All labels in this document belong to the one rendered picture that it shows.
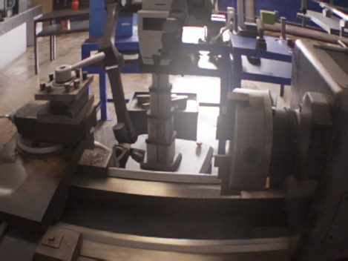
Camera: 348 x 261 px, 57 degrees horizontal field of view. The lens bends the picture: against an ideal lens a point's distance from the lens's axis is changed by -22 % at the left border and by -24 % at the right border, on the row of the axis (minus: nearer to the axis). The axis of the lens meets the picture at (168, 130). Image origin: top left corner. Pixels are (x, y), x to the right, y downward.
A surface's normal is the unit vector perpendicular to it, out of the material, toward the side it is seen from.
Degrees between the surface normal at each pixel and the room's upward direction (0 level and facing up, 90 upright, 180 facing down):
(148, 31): 90
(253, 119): 39
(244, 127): 48
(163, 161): 90
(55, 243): 0
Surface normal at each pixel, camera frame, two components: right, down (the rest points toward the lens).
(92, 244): 0.00, -0.88
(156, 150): -0.29, 0.45
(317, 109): -0.07, -0.34
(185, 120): -0.07, 0.47
